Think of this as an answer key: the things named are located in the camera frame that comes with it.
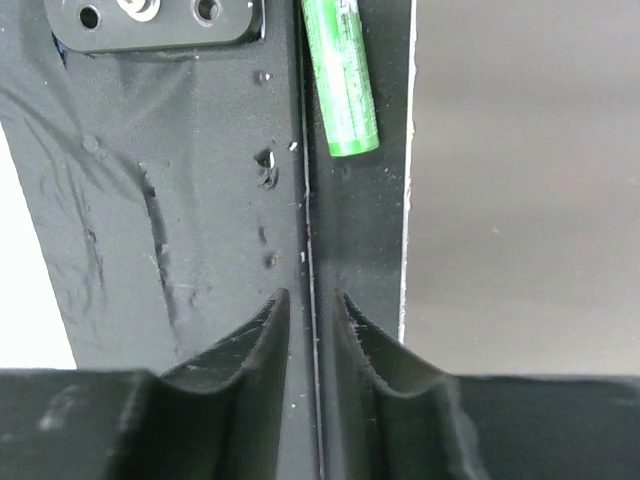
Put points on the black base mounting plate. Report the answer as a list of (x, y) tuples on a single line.
[(173, 191)]

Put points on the green mascara tube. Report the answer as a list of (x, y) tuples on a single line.
[(335, 38)]

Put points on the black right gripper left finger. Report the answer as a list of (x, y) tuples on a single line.
[(217, 415)]

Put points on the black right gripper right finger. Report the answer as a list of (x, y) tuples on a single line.
[(400, 416)]

